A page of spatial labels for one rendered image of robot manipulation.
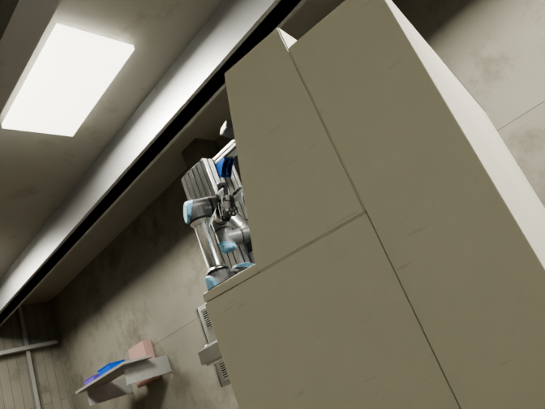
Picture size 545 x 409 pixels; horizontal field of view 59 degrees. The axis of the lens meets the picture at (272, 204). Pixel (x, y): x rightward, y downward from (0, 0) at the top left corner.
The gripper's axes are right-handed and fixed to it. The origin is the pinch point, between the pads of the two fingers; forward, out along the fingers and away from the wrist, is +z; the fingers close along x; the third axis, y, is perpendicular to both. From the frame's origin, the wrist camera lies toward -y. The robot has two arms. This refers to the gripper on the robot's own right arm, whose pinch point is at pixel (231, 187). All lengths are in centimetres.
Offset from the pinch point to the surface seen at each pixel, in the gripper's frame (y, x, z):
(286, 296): 62, 10, 56
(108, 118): -196, 31, -224
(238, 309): 60, 20, 43
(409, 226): 57, -11, 87
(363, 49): 12, -10, 95
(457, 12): -157, -225, -36
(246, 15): -181, -66, -76
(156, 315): -61, -18, -486
